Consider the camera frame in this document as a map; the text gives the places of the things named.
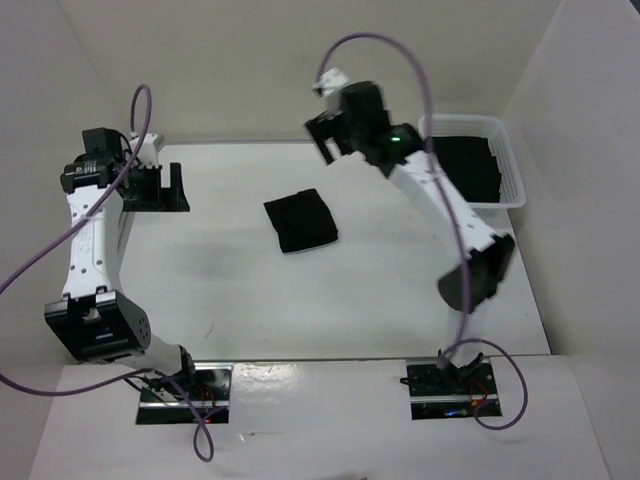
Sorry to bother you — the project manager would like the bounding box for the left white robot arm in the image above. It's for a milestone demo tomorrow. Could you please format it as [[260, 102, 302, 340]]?
[[44, 128, 199, 400]]

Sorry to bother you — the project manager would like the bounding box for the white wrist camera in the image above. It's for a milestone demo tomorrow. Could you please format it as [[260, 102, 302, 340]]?
[[130, 133, 165, 169], [312, 68, 350, 115]]

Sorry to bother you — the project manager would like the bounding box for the white plastic basket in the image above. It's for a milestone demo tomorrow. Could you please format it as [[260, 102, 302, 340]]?
[[431, 114, 526, 210]]

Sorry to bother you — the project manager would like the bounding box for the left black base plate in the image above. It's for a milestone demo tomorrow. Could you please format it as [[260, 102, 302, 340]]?
[[135, 362, 233, 426]]

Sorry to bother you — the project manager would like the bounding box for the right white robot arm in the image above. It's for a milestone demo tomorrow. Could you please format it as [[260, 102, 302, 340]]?
[[305, 71, 515, 393]]

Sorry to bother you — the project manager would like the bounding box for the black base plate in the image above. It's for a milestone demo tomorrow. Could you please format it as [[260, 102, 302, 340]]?
[[135, 362, 233, 426], [399, 360, 502, 420]]

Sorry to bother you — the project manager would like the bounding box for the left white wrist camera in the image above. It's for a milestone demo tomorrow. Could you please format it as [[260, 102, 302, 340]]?
[[130, 133, 165, 169]]

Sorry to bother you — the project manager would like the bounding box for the black folded skirts stack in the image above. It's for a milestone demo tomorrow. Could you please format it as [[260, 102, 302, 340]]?
[[433, 136, 502, 203]]

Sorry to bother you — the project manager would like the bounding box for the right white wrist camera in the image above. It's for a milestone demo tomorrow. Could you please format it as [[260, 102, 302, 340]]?
[[312, 68, 350, 115]]

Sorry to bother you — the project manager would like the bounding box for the black skirt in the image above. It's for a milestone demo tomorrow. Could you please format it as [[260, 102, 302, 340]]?
[[263, 189, 339, 254]]

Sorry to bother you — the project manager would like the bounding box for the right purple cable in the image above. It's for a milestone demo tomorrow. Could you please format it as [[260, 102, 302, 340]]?
[[316, 32, 530, 431]]

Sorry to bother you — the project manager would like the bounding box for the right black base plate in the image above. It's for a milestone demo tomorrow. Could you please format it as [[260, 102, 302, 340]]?
[[399, 360, 502, 420]]

